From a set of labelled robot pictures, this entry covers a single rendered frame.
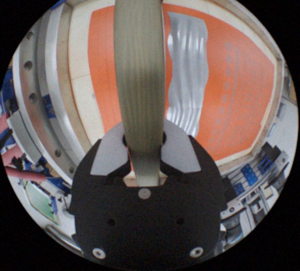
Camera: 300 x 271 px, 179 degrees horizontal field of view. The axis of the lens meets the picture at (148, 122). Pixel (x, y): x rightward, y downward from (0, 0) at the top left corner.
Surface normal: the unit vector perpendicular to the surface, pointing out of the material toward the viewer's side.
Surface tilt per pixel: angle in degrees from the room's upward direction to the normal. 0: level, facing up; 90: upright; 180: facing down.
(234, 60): 0
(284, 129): 90
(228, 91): 0
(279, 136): 90
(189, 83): 33
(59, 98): 0
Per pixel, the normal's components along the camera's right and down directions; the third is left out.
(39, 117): 1.00, -0.04
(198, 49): -0.50, 0.40
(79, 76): 0.03, 0.50
